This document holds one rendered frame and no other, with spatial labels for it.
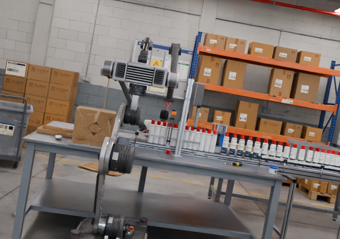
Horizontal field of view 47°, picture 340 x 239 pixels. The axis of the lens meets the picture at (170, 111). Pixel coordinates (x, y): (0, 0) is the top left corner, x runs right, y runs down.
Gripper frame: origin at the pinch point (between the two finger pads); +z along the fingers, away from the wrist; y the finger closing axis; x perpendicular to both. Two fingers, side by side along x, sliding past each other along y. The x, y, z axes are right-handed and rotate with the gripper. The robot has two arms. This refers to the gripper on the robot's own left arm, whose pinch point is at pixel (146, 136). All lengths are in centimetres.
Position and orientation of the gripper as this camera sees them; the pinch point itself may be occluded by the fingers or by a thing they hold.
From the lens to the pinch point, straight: 351.6
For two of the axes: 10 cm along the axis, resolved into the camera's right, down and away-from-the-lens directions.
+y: -1.2, -0.8, 9.9
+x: -9.0, 4.4, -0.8
